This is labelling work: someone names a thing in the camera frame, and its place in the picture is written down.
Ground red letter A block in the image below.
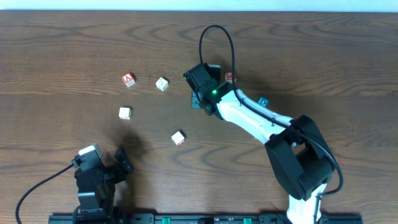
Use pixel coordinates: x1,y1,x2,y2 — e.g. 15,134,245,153
121,73,136,87

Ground white block near centre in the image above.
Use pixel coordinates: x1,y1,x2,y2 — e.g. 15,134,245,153
171,131,185,146

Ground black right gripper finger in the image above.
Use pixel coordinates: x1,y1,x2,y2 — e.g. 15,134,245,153
191,91,201,109
208,64,221,82

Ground red letter E block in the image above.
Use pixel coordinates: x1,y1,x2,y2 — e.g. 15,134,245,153
225,72,236,83

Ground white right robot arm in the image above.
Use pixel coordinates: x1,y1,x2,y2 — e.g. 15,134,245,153
183,64,337,223

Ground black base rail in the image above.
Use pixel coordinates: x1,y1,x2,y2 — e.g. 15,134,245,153
48,212,364,224

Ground white block with number three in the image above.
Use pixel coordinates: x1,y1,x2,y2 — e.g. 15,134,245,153
155,77,169,91

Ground blue letter D block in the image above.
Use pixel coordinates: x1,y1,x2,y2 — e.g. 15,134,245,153
257,96,269,108

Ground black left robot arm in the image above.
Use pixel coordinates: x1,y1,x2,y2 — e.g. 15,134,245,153
72,143,134,220

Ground white block with cow picture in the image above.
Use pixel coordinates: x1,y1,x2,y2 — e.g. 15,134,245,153
119,107,132,119

